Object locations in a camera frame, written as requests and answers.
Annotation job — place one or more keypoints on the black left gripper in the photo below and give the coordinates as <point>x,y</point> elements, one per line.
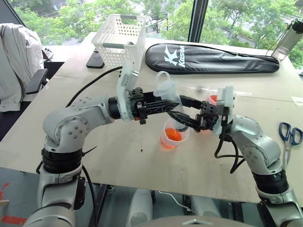
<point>138,106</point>

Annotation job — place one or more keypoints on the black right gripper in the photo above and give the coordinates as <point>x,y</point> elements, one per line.
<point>208,117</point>

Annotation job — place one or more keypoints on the clear plastic syringe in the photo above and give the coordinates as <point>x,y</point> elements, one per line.
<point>169,91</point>

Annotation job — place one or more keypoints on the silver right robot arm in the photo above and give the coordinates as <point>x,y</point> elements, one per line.
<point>255,142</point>

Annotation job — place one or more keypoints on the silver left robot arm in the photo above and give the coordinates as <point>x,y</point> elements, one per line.
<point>71,123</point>

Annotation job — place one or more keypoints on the small cup with orange liquid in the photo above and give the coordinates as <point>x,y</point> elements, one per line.
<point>172,138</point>

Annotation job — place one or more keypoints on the black Kason racket bag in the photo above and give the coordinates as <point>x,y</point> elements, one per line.
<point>213,59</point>

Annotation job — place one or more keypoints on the white perforated plastic basket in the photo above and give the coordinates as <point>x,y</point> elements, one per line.
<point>118,56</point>

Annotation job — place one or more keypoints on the black smartphone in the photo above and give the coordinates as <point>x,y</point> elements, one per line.
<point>94,62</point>

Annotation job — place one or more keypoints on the black table leg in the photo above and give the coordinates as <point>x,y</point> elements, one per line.
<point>104,203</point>

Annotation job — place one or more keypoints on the black office chair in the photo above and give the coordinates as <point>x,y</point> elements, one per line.
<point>36,81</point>

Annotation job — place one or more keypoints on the light grey shirt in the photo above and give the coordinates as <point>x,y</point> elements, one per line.
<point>14,66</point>

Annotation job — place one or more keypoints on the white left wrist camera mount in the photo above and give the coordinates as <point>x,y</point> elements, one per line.
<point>125,82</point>

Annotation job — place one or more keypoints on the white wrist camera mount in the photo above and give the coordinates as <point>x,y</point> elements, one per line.
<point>125,82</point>
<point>226,95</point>

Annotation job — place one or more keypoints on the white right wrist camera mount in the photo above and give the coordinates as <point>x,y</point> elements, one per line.
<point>226,95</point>

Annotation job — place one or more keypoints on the black window frame pillar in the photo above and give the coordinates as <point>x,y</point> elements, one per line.
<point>197,21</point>

